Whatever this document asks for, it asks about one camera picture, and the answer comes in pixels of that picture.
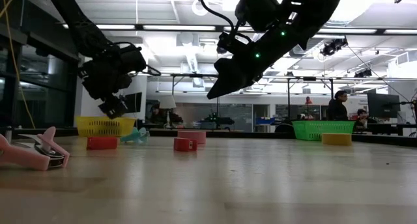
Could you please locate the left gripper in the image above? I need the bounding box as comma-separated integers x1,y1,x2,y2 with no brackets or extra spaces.
78,43,148,120

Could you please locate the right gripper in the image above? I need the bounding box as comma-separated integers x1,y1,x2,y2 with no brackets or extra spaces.
207,21,308,100

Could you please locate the teal staple remover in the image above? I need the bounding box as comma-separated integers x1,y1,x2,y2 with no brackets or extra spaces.
119,126,149,144

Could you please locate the red mini stapler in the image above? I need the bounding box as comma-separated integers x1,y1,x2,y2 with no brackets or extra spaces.
86,136,119,150
173,137,198,152

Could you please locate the pink tape roll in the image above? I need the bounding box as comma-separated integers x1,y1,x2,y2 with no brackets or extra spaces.
177,130,207,145

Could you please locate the yellow tape roll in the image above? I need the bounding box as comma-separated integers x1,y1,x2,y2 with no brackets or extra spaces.
321,132,353,146

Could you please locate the pink staple remover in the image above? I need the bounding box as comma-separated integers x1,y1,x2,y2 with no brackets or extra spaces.
0,126,71,172

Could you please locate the small black monitor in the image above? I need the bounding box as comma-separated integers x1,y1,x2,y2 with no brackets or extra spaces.
125,92,143,113

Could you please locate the yellow plastic basket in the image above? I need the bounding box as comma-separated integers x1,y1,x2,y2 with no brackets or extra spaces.
75,116,137,137

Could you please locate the person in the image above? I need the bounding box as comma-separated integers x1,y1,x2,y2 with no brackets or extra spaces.
326,89,349,122
354,108,376,129
150,102,183,126

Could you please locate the white table lamp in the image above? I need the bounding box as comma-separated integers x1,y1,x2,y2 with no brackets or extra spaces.
158,94,177,129

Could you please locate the blue crate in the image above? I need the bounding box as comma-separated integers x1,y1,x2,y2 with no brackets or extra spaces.
255,117,276,126

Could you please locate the green plastic basket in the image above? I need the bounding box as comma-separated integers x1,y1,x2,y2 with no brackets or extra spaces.
292,120,356,141

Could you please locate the large black monitor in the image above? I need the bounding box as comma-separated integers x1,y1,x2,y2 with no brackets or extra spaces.
367,92,401,119

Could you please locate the black desk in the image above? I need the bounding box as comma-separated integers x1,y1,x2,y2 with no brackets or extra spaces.
353,118,417,137

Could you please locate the black workbench frame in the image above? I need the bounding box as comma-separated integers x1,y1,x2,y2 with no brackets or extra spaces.
130,72,336,127

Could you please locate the black table frame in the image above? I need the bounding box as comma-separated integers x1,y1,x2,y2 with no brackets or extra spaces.
0,126,417,148

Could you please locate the white ring lamp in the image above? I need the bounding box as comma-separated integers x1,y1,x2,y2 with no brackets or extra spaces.
191,0,211,17

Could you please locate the yellow extension cable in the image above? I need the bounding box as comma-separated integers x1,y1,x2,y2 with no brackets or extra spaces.
0,0,36,130

